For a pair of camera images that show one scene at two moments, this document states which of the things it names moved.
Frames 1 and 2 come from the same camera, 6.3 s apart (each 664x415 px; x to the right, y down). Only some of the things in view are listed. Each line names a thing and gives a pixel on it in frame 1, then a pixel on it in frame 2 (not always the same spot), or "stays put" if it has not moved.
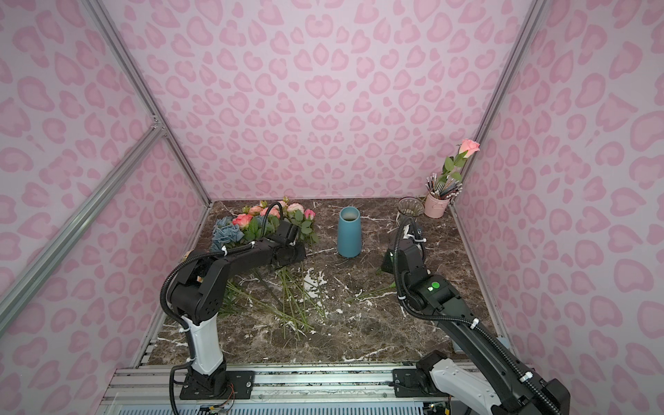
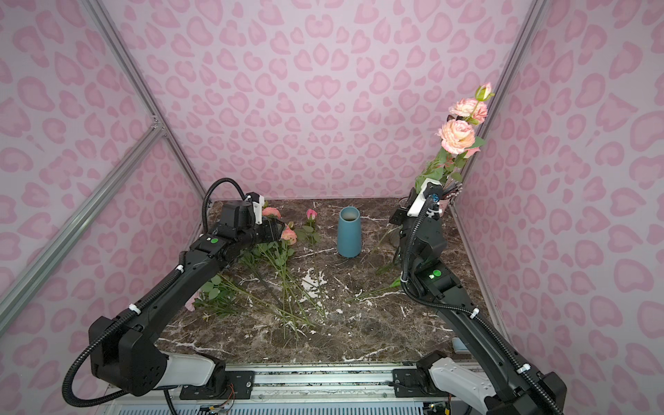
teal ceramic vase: (349, 233) stays put
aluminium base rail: (154, 390) stays put
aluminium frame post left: (127, 60) stays put
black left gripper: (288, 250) to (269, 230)
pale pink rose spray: (289, 210) to (457, 137)
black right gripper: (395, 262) to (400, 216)
